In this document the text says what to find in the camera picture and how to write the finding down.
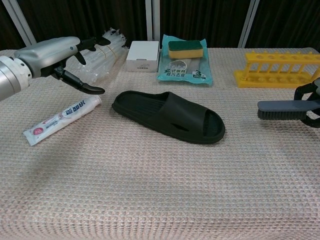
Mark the grey brush with black bristles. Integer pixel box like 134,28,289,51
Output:
257,99,320,122

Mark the teal sponge package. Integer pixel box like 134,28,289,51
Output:
156,33,214,88

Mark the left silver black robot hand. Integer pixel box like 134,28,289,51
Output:
13,36,111,96

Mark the dark green curtain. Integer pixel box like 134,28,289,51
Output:
0,0,320,55

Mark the white cardboard box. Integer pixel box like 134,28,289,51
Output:
125,40,160,74

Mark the yellow green scouring sponge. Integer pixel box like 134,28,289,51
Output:
167,39,204,60

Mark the white toothpaste tube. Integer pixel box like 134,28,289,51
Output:
23,95,103,147

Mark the black rubber slipper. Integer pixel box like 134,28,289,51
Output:
111,90,226,145

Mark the beige waffle tablecloth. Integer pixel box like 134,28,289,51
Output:
0,46,320,240

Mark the yellow rubber band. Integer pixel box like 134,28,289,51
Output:
95,43,118,56

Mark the white metal frame post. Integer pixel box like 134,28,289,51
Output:
238,0,260,49
4,0,38,47
145,0,161,42

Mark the yellow test tube rack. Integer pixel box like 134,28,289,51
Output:
232,50,320,89

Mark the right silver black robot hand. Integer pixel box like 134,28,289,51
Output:
293,77,320,129

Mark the bundle of clear plastic tubes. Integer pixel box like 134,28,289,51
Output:
77,28,128,85

